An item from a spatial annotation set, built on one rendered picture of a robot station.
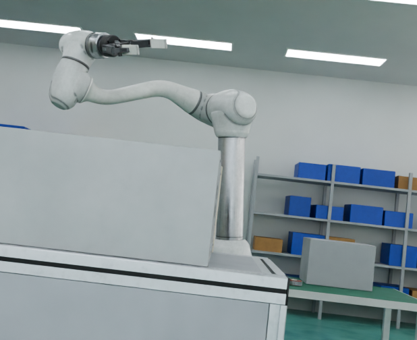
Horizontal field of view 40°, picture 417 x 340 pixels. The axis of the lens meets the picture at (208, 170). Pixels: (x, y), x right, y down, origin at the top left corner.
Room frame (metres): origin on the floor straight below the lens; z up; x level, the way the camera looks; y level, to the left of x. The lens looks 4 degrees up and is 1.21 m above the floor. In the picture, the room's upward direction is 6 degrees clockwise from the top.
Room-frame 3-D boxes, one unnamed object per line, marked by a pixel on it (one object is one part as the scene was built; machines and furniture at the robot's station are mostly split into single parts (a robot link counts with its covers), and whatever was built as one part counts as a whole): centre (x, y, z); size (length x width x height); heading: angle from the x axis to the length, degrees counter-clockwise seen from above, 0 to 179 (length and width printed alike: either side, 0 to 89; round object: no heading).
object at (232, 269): (1.19, 0.18, 1.09); 0.68 x 0.44 x 0.05; 88
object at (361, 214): (7.70, -2.11, 1.40); 0.42 x 0.42 x 0.23; 88
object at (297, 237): (7.73, -1.40, 0.92); 0.42 x 0.42 x 0.29; 89
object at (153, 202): (1.19, 0.19, 1.22); 0.44 x 0.39 x 0.20; 88
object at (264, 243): (7.75, -0.89, 0.87); 0.40 x 0.36 x 0.17; 178
